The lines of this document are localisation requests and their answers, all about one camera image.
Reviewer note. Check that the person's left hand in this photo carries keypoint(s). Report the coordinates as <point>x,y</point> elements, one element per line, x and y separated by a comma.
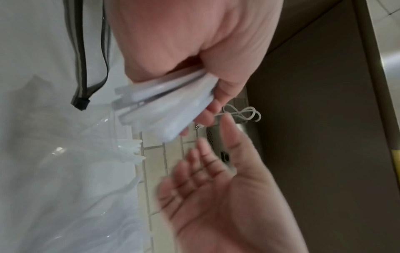
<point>193,29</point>

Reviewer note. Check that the stack of white packets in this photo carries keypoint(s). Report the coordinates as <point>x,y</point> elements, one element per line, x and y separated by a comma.
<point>165,106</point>

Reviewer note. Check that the clear plastic bag black zipper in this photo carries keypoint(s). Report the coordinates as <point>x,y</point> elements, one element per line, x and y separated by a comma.
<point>56,148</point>

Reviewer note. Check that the silver metal device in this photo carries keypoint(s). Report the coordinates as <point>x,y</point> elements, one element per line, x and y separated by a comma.
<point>223,148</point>

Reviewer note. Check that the person's right hand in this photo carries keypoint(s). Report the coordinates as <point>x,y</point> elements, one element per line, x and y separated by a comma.
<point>225,197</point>

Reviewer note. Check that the beige metal post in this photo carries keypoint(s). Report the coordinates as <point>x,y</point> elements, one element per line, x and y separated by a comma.
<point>379,74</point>

